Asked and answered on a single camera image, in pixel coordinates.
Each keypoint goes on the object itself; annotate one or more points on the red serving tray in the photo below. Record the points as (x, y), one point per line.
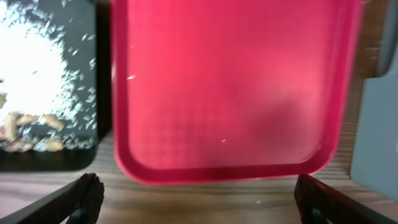
(214, 91)

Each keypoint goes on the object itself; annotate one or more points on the rice and food scraps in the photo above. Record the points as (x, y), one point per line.
(31, 81)

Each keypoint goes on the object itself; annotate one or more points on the black waste tray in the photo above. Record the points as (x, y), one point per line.
(84, 62)

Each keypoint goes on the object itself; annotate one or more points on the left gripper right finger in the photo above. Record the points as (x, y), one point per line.
(319, 203)

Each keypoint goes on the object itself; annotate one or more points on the grey dishwasher rack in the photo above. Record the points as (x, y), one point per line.
(374, 162)

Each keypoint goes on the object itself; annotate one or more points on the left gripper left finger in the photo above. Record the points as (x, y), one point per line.
(78, 202)

